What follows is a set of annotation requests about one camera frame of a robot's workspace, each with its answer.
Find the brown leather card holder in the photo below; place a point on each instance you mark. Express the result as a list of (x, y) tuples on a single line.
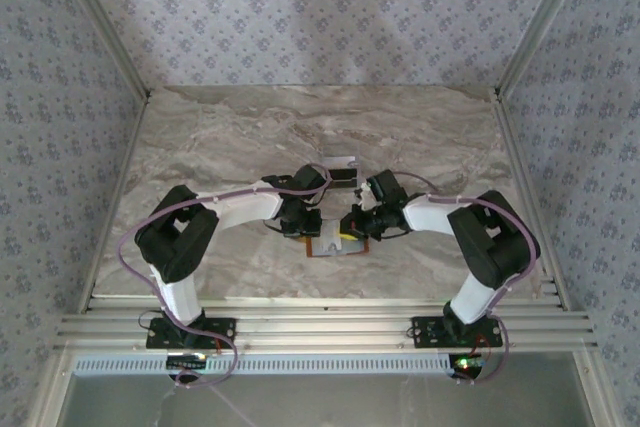
[(362, 248)]

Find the credit card with black stripe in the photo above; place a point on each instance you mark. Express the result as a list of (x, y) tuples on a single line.
[(345, 176)]

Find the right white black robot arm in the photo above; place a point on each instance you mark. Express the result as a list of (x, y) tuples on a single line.
[(430, 214)]

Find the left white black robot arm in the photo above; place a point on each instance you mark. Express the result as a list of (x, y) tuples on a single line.
[(240, 207)]

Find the grey metal panel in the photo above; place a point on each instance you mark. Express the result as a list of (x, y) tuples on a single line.
[(325, 402)]

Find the circuit board with green light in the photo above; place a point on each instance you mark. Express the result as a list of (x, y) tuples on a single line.
[(467, 364)]

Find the black circuit board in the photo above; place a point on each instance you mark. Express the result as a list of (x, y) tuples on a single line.
[(187, 362)]

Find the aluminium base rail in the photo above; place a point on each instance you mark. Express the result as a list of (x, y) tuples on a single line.
[(325, 327)]

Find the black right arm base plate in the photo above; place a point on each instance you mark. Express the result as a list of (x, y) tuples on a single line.
[(425, 329)]

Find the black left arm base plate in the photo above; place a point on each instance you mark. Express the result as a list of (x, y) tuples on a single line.
[(227, 328)]

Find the aluminium table side rail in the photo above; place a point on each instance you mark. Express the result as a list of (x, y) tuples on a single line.
[(131, 147), (522, 172)]

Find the aluminium corner post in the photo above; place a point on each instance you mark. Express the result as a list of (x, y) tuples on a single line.
[(545, 17), (100, 22)]

